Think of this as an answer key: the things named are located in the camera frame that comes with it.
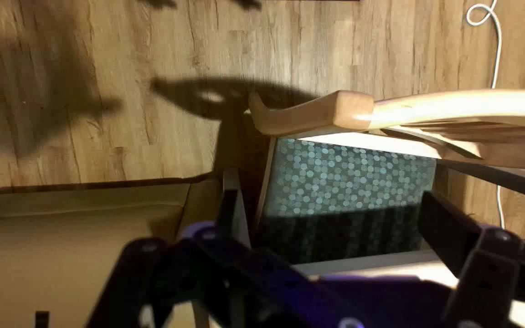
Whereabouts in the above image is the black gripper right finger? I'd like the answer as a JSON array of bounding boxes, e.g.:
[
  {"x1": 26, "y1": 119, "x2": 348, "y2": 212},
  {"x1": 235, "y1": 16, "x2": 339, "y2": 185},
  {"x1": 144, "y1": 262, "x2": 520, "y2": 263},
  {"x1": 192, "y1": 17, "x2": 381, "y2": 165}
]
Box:
[{"x1": 420, "y1": 189, "x2": 525, "y2": 328}]

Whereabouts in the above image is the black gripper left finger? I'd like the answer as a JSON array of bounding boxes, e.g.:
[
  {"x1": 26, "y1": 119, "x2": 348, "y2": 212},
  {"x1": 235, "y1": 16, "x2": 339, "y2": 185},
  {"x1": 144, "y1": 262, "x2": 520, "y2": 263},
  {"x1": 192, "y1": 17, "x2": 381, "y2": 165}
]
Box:
[{"x1": 86, "y1": 187, "x2": 361, "y2": 328}]

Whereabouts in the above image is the brown armchair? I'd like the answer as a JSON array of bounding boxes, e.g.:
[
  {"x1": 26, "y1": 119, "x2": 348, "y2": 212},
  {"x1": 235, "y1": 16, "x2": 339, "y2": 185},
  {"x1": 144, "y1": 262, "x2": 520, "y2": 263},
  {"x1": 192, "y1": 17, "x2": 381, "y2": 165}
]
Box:
[{"x1": 0, "y1": 170, "x2": 228, "y2": 328}]

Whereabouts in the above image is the white cable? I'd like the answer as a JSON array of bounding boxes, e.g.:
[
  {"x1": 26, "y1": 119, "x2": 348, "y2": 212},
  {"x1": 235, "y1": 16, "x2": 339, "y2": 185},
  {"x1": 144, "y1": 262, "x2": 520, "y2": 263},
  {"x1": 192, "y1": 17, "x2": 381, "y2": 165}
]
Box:
[{"x1": 463, "y1": 0, "x2": 509, "y2": 229}]

